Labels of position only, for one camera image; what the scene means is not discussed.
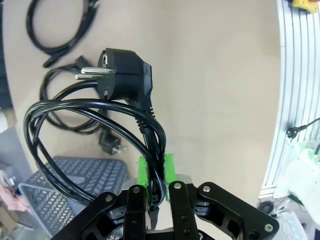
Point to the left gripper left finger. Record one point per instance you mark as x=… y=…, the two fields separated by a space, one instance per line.
x=136 y=212

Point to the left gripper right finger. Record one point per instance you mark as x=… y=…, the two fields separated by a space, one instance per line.
x=181 y=212

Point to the blue-grey plastic basket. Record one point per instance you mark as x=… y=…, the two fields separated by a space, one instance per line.
x=82 y=170

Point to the pink cloth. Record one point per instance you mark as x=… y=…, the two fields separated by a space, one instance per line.
x=15 y=200

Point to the white slatted panel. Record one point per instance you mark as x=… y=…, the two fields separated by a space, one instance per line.
x=295 y=75

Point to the yellow object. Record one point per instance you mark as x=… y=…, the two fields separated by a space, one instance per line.
x=306 y=5

